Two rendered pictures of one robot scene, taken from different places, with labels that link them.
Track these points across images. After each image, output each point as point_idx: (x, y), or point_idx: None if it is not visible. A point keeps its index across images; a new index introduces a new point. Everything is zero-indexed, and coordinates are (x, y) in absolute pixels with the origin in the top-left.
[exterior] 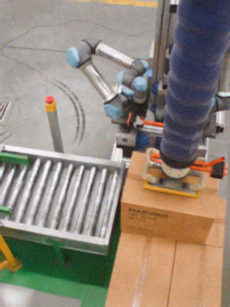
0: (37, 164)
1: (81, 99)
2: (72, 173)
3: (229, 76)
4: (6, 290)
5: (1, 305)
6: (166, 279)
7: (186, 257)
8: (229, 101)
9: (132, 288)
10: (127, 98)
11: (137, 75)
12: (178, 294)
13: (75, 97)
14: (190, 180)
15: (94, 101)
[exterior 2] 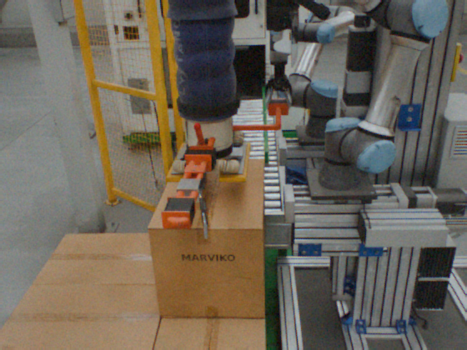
0: (268, 167)
1: (457, 241)
2: (266, 192)
3: (380, 87)
4: (144, 232)
5: (127, 232)
6: (102, 279)
7: (138, 297)
8: (360, 142)
9: (94, 251)
10: (305, 87)
11: (299, 30)
12: (73, 293)
13: (455, 235)
14: (223, 202)
15: (465, 253)
